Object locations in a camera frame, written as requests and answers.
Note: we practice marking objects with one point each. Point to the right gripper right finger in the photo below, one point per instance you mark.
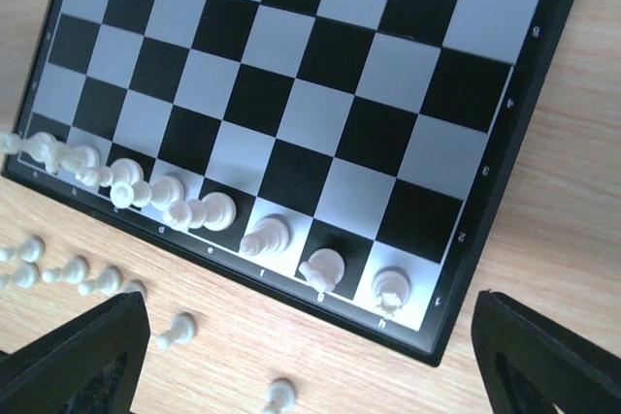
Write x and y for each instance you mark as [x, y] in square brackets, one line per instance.
[531, 364]

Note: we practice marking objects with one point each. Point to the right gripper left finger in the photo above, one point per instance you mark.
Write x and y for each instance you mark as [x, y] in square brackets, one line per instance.
[90, 364]

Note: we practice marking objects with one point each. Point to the white chess piece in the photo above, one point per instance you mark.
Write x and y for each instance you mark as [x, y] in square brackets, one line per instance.
[37, 146]
[25, 276]
[270, 236]
[107, 282]
[391, 289]
[30, 251]
[323, 270]
[73, 272]
[160, 193]
[181, 330]
[123, 169]
[281, 396]
[73, 159]
[216, 211]
[135, 286]

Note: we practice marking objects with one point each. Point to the black white chessboard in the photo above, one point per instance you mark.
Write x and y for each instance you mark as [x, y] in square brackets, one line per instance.
[383, 129]

